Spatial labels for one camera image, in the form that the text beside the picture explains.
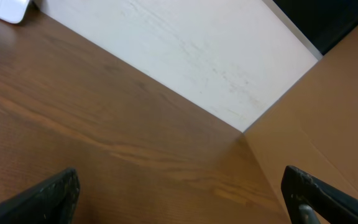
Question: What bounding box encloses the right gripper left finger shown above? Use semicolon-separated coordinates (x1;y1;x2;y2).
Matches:
0;168;80;224

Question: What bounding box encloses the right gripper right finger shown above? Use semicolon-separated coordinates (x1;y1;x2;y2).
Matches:
281;166;358;223

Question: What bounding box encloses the white barcode scanner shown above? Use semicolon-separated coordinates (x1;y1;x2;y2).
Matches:
0;0;32;24

